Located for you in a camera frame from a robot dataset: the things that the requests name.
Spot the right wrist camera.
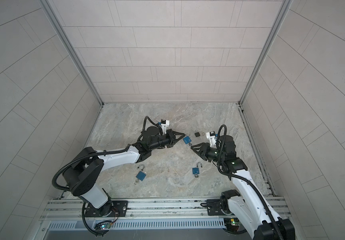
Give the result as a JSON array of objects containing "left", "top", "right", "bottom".
[{"left": 205, "top": 131, "right": 217, "bottom": 148}]

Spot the left blue padlock with key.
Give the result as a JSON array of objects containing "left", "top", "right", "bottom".
[{"left": 135, "top": 164, "right": 146, "bottom": 185}]

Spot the small blue padlock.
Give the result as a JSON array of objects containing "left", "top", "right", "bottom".
[{"left": 183, "top": 136, "right": 192, "bottom": 146}]

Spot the aluminium mounting rail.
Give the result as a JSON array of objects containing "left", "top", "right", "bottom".
[{"left": 42, "top": 196, "right": 291, "bottom": 221}]

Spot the right blue padlock with key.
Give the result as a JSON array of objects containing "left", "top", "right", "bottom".
[{"left": 192, "top": 162, "right": 202, "bottom": 178}]

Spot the blue padlock with key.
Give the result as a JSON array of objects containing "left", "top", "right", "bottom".
[
  {"left": 192, "top": 162, "right": 202, "bottom": 178},
  {"left": 135, "top": 164, "right": 146, "bottom": 185}
]

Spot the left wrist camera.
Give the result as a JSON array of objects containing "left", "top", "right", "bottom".
[{"left": 158, "top": 120, "right": 170, "bottom": 135}]

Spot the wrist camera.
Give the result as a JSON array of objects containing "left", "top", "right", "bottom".
[
  {"left": 158, "top": 120, "right": 170, "bottom": 135},
  {"left": 205, "top": 131, "right": 217, "bottom": 148}
]

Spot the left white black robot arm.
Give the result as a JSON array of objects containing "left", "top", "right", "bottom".
[{"left": 52, "top": 116, "right": 185, "bottom": 210}]

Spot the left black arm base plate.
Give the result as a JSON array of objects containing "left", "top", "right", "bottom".
[{"left": 85, "top": 201, "right": 129, "bottom": 218}]

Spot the left green circuit board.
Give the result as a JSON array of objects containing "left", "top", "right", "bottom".
[{"left": 94, "top": 220, "right": 113, "bottom": 231}]

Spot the right circuit board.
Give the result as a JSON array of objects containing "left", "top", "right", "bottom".
[{"left": 223, "top": 218, "right": 242, "bottom": 234}]

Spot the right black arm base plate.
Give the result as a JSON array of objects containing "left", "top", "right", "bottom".
[{"left": 203, "top": 199, "right": 230, "bottom": 216}]

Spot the white vent grille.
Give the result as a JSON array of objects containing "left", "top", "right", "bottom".
[{"left": 48, "top": 218, "right": 225, "bottom": 231}]

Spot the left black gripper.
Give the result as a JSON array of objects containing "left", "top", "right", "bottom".
[{"left": 148, "top": 131, "right": 184, "bottom": 152}]

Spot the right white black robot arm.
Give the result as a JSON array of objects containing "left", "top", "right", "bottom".
[{"left": 190, "top": 125, "right": 295, "bottom": 240}]

